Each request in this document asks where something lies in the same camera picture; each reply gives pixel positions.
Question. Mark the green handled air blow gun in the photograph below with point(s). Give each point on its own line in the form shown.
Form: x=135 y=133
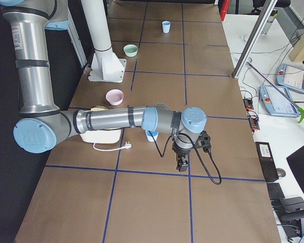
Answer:
x=301 y=111

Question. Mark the far teach pendant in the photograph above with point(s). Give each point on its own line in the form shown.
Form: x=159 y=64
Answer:
x=291 y=77

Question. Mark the pale blue cup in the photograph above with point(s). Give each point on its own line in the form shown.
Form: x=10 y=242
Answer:
x=166 y=25

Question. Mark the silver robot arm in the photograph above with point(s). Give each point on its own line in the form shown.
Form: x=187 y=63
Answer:
x=43 y=125

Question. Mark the blue cup near arm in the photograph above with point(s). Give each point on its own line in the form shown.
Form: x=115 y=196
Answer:
x=151 y=135

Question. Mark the white camera mast with base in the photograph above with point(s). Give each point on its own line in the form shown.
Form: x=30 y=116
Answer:
x=106 y=66

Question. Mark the teach pendant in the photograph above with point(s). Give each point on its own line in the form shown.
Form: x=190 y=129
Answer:
x=291 y=77
x=275 y=104

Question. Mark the near teach pendant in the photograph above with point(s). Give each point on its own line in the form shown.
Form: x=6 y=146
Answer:
x=275 y=104

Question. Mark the orange black connector strip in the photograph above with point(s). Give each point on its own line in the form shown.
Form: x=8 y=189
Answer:
x=253 y=117

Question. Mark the mint green bowl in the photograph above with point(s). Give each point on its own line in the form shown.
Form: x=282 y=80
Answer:
x=130 y=50

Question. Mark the bread slice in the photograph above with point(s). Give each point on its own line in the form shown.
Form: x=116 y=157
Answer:
x=98 y=108

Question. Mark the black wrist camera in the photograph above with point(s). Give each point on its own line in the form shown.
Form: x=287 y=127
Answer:
x=203 y=142

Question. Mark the white toaster appliance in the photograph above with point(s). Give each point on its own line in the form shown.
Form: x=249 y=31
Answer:
x=101 y=136

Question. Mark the pink bowl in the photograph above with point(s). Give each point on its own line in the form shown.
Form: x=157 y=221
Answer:
x=114 y=97

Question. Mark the aluminium frame post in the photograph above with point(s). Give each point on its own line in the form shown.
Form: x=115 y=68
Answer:
x=254 y=35

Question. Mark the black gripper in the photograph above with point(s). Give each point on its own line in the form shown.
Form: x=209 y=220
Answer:
x=181 y=152

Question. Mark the black box with label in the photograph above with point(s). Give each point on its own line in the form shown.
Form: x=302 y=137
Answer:
x=266 y=160

